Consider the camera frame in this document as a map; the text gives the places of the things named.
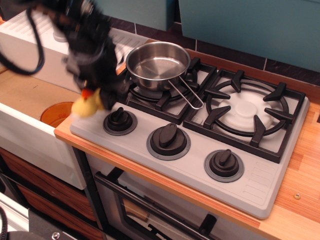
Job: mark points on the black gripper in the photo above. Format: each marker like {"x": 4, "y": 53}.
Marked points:
{"x": 91, "y": 59}

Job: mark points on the yellow stuffed duck toy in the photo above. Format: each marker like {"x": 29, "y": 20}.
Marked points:
{"x": 88, "y": 104}

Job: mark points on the stainless steel pan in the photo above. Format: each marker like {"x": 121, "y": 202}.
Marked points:
{"x": 161, "y": 66}

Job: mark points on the black left stove knob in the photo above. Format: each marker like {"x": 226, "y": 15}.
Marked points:
{"x": 120, "y": 122}

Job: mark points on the black stove knob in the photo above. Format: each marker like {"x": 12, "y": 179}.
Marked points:
{"x": 224, "y": 166}
{"x": 120, "y": 122}
{"x": 168, "y": 143}

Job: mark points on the black middle stove knob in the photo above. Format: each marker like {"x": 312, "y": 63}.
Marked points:
{"x": 168, "y": 143}

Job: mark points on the black right stove knob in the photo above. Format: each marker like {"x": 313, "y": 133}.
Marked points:
{"x": 224, "y": 166}

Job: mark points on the grey toy stove top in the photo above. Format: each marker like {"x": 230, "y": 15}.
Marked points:
{"x": 254, "y": 193}

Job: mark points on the grey toy faucet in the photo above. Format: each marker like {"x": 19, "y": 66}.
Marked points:
{"x": 59, "y": 37}

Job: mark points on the white toy sink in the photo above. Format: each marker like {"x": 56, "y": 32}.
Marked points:
{"x": 24, "y": 98}

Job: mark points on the black left burner grate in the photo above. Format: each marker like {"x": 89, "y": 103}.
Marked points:
{"x": 169, "y": 105}

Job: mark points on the black burner grate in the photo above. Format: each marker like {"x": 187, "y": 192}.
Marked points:
{"x": 169, "y": 105}
{"x": 262, "y": 119}

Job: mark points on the toy oven door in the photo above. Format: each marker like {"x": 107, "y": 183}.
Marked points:
{"x": 147, "y": 212}

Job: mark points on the wooden drawer fronts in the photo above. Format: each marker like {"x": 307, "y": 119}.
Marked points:
{"x": 57, "y": 201}

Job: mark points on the black right burner grate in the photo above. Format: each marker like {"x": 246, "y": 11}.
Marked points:
{"x": 262, "y": 119}

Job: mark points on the black oven door handle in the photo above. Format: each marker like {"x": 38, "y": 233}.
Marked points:
{"x": 111, "y": 182}

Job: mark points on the teal wall cabinet right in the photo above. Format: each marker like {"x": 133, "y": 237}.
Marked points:
{"x": 287, "y": 31}

